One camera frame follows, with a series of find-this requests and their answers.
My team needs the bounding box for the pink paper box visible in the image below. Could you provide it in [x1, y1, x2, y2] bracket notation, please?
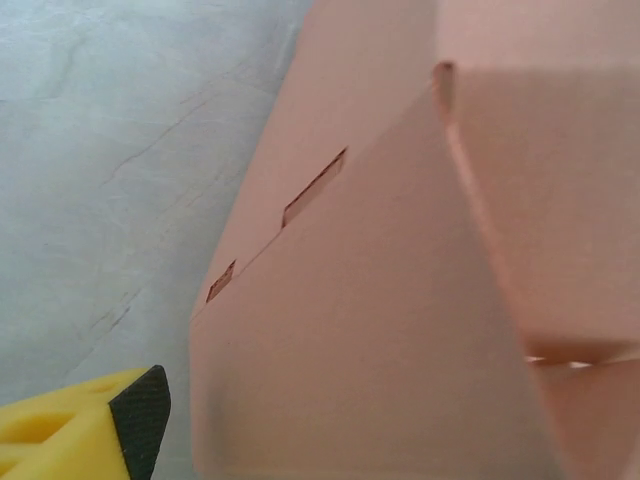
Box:
[188, 0, 640, 480]

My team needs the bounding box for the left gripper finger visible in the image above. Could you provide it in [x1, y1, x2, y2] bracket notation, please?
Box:
[0, 364, 174, 480]

